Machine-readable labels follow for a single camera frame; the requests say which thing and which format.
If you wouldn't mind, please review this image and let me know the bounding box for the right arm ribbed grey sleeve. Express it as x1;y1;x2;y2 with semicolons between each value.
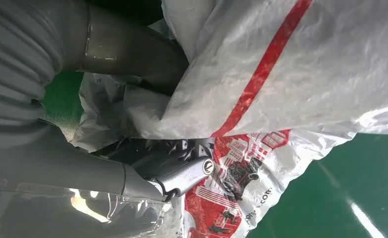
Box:
0;0;91;152

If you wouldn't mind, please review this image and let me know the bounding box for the grey mesh panel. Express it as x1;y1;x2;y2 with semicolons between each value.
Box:
39;110;84;142

